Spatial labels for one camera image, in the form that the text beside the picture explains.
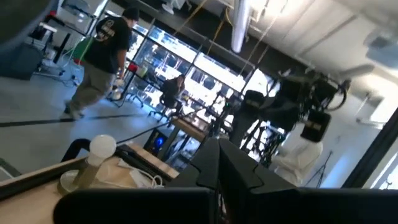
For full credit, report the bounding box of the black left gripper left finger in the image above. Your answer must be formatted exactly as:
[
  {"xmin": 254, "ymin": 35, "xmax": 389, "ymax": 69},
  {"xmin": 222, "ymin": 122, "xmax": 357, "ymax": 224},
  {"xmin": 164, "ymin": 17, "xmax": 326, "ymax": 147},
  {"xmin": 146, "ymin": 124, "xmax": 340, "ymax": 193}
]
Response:
[{"xmin": 52, "ymin": 138, "xmax": 221, "ymax": 224}]

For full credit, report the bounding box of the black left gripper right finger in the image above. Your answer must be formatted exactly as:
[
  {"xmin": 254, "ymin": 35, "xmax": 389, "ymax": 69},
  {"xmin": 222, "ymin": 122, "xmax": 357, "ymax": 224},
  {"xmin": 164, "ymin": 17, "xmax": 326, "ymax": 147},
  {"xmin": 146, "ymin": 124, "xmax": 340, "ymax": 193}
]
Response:
[{"xmin": 219, "ymin": 138, "xmax": 398, "ymax": 224}]

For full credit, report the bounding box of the white power adapter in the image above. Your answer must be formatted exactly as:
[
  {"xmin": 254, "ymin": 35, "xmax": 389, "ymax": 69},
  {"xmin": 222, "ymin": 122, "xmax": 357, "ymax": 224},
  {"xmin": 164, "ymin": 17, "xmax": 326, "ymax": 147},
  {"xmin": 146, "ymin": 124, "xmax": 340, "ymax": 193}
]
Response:
[{"xmin": 129, "ymin": 169, "xmax": 149, "ymax": 189}]

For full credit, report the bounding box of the white covered object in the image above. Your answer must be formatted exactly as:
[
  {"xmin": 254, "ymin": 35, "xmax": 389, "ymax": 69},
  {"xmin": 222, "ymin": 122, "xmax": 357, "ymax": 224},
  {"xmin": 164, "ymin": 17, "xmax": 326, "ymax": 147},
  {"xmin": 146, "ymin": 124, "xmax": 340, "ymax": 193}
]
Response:
[{"xmin": 269, "ymin": 136, "xmax": 325, "ymax": 188}]

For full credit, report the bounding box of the black computer tower blue light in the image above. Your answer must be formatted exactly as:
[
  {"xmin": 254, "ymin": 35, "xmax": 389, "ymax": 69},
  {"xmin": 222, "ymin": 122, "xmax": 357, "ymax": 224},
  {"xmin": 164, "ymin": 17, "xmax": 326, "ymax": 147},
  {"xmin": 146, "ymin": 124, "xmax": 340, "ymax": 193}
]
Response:
[{"xmin": 144, "ymin": 128, "xmax": 169, "ymax": 157}]

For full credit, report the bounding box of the brass lamp with white bulb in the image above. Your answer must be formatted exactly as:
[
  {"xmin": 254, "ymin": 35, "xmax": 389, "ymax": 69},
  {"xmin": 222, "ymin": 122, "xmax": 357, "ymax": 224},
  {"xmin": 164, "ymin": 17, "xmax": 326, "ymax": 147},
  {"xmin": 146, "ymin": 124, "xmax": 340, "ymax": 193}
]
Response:
[{"xmin": 58, "ymin": 134, "xmax": 118, "ymax": 194}]

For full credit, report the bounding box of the wooden table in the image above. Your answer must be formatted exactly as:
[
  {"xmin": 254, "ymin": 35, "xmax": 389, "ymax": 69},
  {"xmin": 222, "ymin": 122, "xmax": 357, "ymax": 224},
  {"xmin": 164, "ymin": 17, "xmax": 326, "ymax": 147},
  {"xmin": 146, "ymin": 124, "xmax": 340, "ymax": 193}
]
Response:
[{"xmin": 172, "ymin": 115, "xmax": 213, "ymax": 143}]

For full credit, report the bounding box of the person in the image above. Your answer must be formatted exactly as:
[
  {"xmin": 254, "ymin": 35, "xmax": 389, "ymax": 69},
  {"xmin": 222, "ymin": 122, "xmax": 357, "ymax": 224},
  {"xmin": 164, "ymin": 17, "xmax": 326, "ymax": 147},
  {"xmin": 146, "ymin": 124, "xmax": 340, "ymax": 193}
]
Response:
[
  {"xmin": 60, "ymin": 6, "xmax": 141, "ymax": 121},
  {"xmin": 159, "ymin": 73, "xmax": 188, "ymax": 118}
]

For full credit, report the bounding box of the white ceiling light tube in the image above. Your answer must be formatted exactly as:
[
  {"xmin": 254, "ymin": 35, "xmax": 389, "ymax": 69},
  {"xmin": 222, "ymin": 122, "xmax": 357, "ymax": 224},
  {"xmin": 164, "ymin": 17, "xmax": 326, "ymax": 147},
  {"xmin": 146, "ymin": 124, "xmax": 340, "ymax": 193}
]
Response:
[{"xmin": 231, "ymin": 0, "xmax": 252, "ymax": 54}]

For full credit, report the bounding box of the dark grey cabinet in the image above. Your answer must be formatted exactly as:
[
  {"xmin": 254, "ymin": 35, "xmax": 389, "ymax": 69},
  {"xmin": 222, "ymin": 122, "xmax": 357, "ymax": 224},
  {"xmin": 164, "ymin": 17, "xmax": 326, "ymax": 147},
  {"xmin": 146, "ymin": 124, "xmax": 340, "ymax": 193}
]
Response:
[{"xmin": 0, "ymin": 42, "xmax": 44, "ymax": 81}]

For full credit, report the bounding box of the white lamp cable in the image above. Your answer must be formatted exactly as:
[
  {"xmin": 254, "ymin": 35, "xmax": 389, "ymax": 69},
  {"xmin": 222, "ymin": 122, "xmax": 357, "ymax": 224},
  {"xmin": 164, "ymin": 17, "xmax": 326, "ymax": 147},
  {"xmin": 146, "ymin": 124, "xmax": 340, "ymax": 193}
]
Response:
[{"xmin": 118, "ymin": 157, "xmax": 165, "ymax": 189}]

